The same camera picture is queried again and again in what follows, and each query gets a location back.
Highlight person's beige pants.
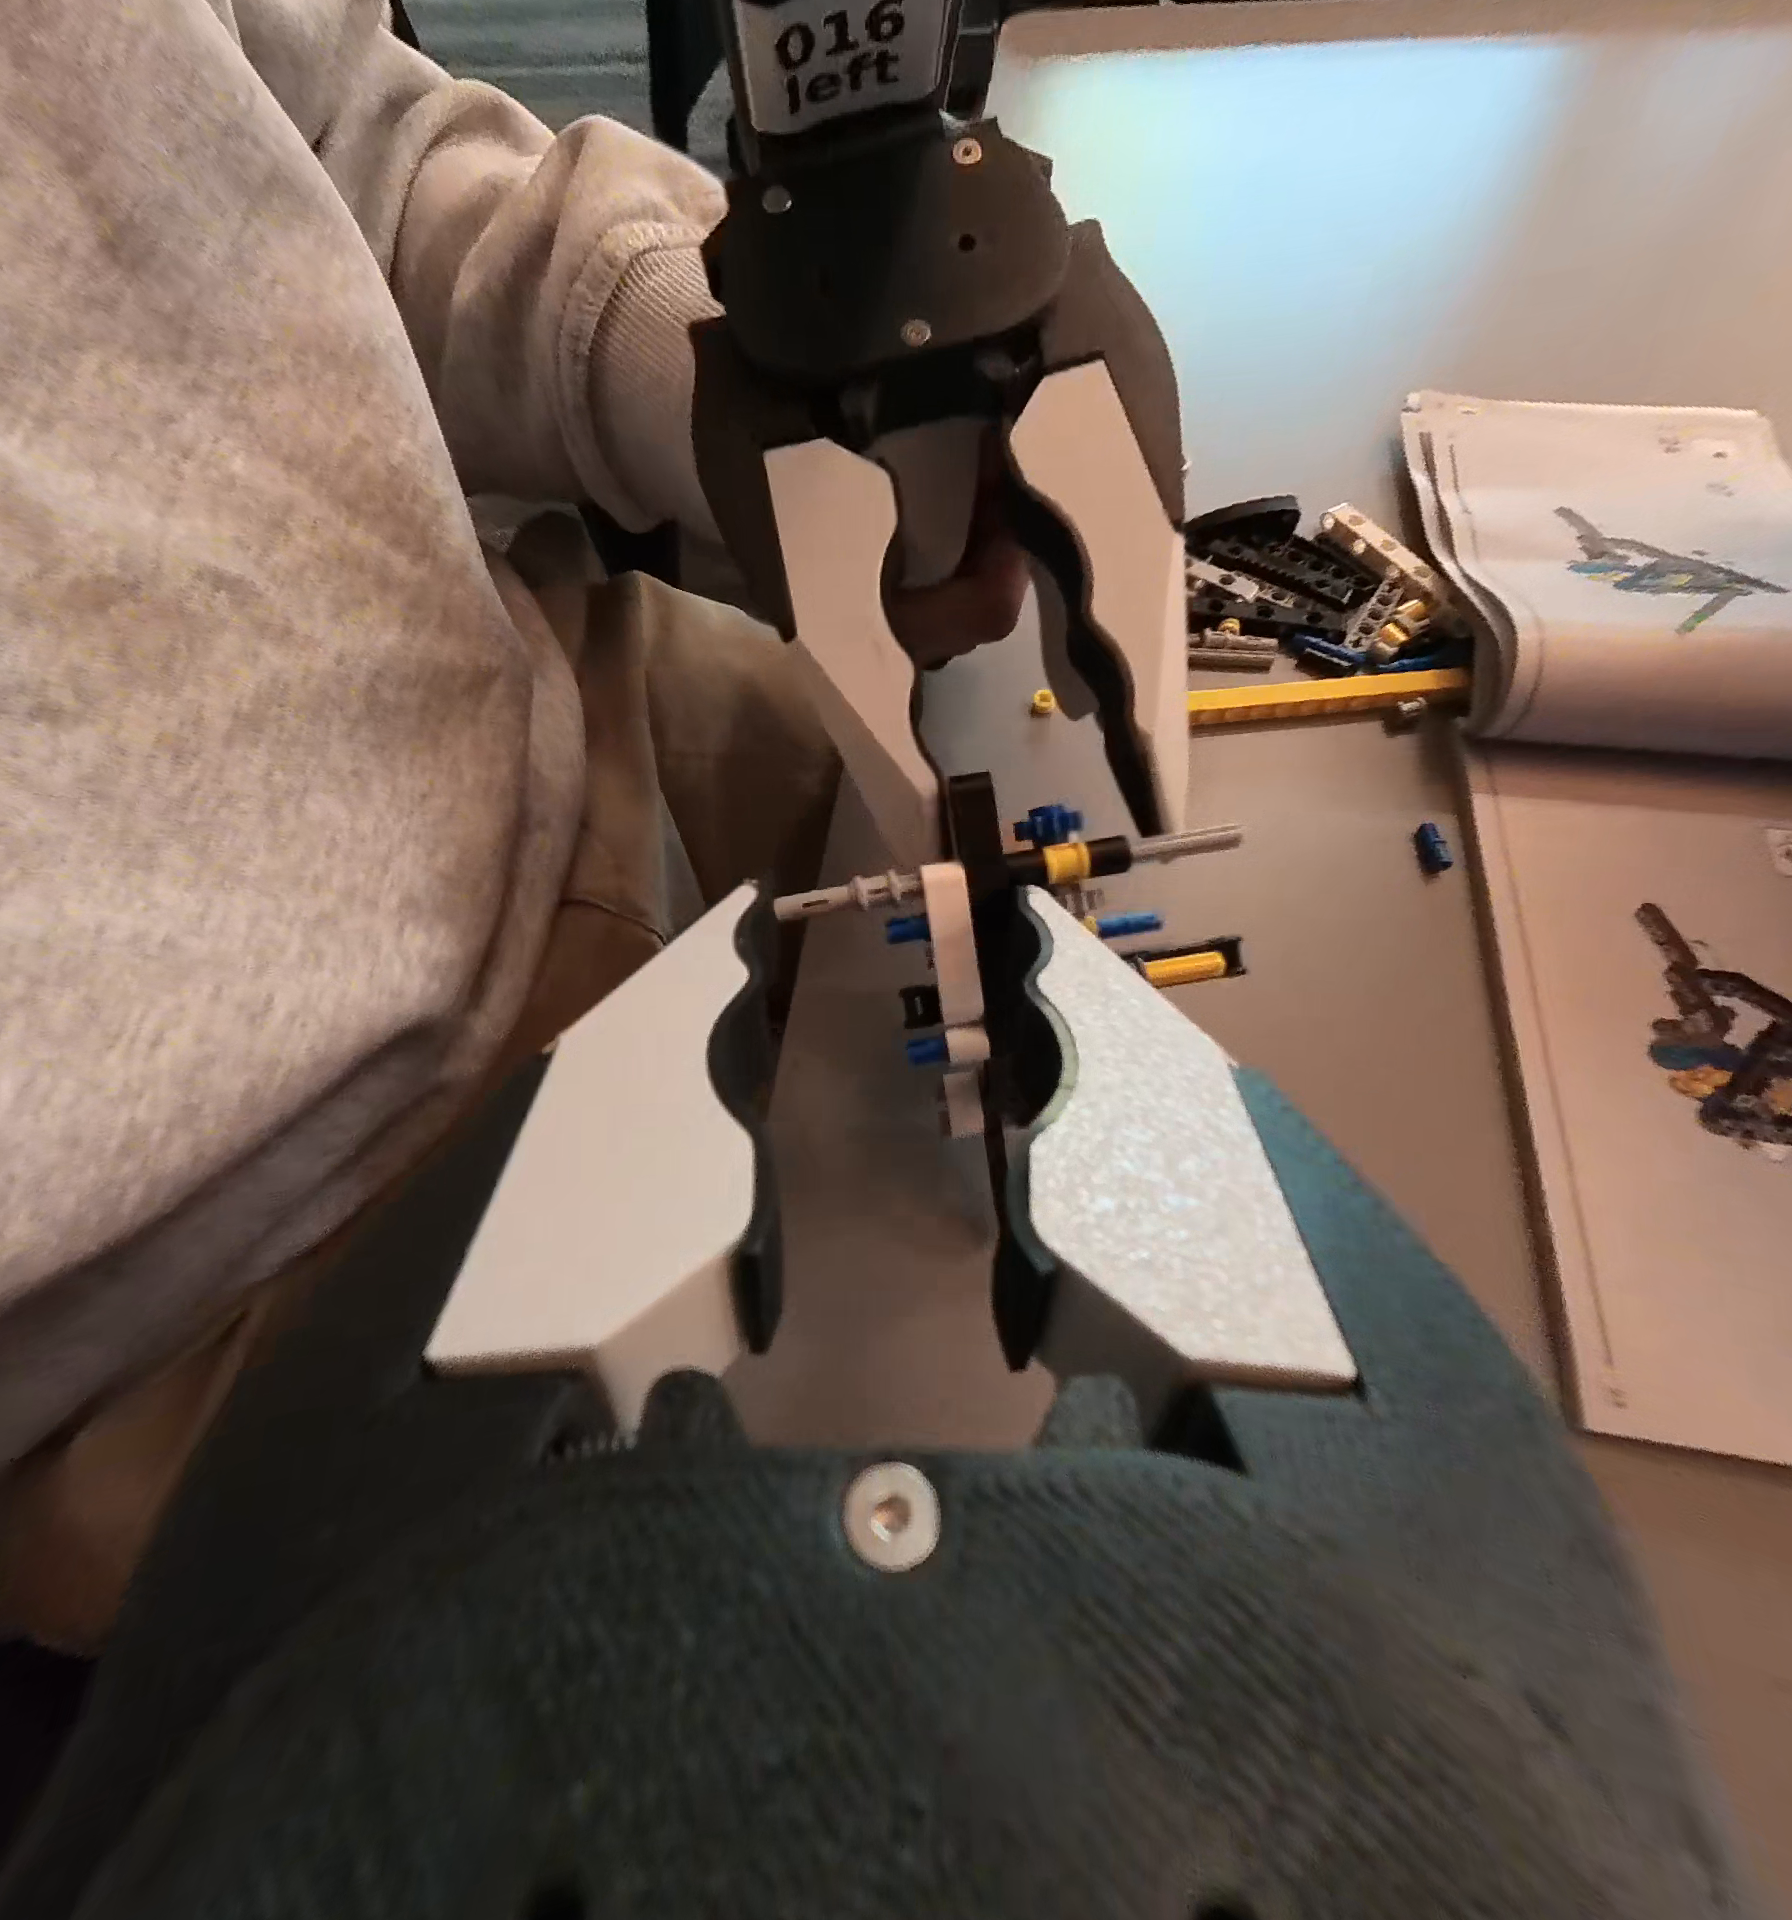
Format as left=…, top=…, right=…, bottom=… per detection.
left=527, top=562, right=851, bottom=992

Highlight open instruction booklet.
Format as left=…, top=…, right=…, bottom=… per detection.
left=1453, top=734, right=1792, bottom=1483

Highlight pile of loose lego pieces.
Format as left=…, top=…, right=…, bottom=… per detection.
left=1181, top=492, right=1477, bottom=677

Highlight person's left forearm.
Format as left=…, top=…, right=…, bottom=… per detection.
left=0, top=0, right=738, bottom=1516

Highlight lego assembly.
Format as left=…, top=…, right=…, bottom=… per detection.
left=770, top=771, right=1247, bottom=1147

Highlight person's left hand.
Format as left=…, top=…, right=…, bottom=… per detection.
left=893, top=533, right=1026, bottom=672

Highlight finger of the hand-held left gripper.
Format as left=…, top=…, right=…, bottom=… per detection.
left=1000, top=354, right=1192, bottom=838
left=762, top=431, right=944, bottom=844

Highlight lego instruction booklet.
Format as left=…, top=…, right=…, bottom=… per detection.
left=1398, top=386, right=1792, bottom=771

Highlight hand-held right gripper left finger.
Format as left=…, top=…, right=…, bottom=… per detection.
left=421, top=878, right=789, bottom=1430

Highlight long yellow lego beam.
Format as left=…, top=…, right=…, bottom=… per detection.
left=1187, top=670, right=1474, bottom=734

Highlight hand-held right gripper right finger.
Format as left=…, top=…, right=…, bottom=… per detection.
left=992, top=885, right=1363, bottom=1390

